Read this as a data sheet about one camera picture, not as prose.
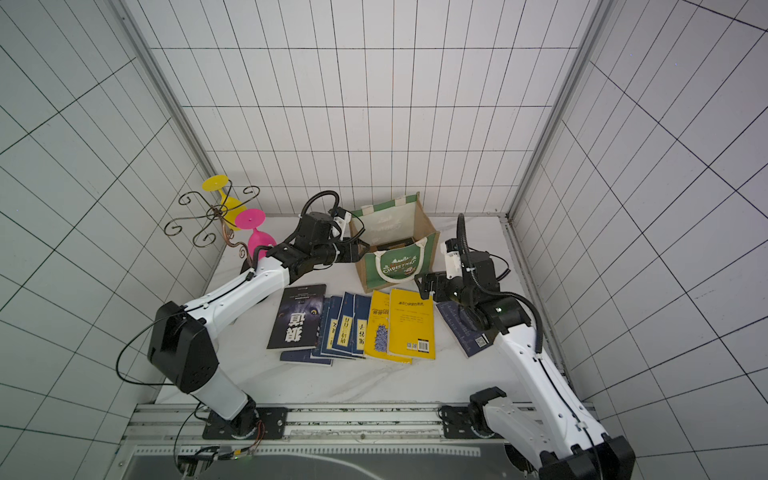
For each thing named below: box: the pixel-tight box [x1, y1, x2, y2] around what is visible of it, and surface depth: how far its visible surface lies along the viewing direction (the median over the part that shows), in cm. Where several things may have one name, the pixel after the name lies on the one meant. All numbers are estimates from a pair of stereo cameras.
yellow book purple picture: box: [364, 290, 413, 365], surface depth 87 cm
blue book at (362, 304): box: [352, 294, 371, 359], surface depth 87 cm
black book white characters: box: [266, 284, 327, 350], surface depth 89 cm
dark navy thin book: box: [436, 301, 493, 357], surface depth 89 cm
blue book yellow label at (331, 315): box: [320, 296, 352, 359], surface depth 87 cm
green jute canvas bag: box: [350, 192, 440, 293], surface depth 94 cm
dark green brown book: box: [376, 237, 415, 251], surface depth 108 cm
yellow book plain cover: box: [388, 289, 436, 359], surface depth 89 cm
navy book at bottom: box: [279, 349, 333, 367], surface depth 83 cm
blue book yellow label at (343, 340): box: [332, 292, 356, 356], surface depth 87 cm
